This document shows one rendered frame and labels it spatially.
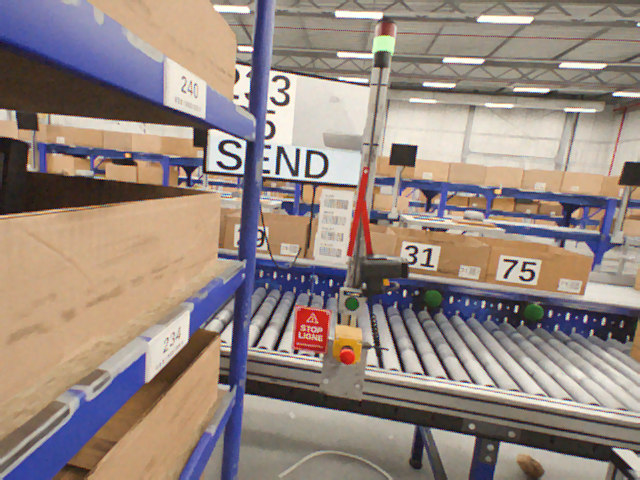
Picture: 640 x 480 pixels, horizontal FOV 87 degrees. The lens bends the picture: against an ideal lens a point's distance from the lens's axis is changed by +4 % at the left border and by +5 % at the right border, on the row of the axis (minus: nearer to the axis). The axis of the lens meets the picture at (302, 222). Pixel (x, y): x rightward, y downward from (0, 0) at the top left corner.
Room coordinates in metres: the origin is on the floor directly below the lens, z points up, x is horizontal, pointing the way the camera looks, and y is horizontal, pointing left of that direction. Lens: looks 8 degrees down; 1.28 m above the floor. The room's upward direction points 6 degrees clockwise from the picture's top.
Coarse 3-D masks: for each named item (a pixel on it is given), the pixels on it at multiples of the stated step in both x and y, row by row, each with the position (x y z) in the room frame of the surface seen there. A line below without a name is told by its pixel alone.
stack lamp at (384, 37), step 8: (384, 24) 0.86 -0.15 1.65; (392, 24) 0.86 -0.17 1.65; (376, 32) 0.87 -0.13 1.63; (384, 32) 0.86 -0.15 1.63; (392, 32) 0.86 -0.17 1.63; (376, 40) 0.87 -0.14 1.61; (384, 40) 0.86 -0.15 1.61; (392, 40) 0.86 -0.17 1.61; (376, 48) 0.86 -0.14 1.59; (384, 48) 0.86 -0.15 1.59; (392, 48) 0.86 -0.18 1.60
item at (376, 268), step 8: (368, 256) 0.82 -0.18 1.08; (376, 256) 0.82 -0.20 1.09; (384, 256) 0.81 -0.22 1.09; (392, 256) 0.82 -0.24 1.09; (360, 264) 0.81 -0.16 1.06; (368, 264) 0.80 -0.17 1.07; (376, 264) 0.79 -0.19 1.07; (384, 264) 0.79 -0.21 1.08; (392, 264) 0.79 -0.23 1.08; (400, 264) 0.79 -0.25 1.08; (408, 264) 0.79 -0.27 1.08; (360, 272) 0.81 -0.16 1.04; (368, 272) 0.79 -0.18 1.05; (376, 272) 0.79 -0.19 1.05; (384, 272) 0.79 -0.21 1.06; (392, 272) 0.79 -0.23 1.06; (400, 272) 0.79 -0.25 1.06; (408, 272) 0.79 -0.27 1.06; (368, 280) 0.81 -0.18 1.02; (376, 280) 0.81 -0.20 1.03; (384, 280) 0.82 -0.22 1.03; (368, 288) 0.81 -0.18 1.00; (376, 288) 0.81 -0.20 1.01; (368, 296) 0.80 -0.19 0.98
